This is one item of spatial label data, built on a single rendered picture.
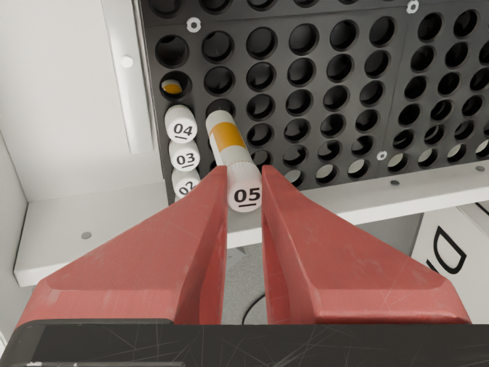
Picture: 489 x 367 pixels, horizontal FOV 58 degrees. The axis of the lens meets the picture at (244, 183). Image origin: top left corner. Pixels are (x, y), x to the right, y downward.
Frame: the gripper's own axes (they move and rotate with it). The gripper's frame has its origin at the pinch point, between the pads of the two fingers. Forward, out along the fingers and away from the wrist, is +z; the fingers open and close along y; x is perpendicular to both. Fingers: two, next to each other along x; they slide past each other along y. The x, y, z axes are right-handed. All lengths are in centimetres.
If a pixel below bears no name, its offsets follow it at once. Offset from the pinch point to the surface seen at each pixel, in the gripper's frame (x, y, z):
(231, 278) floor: 114, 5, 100
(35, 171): 6.7, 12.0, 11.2
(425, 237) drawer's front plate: 19.3, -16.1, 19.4
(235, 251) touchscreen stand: 97, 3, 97
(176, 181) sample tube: 3.6, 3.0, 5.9
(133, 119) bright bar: 3.5, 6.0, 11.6
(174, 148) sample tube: 2.0, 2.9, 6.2
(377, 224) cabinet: 26.4, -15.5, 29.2
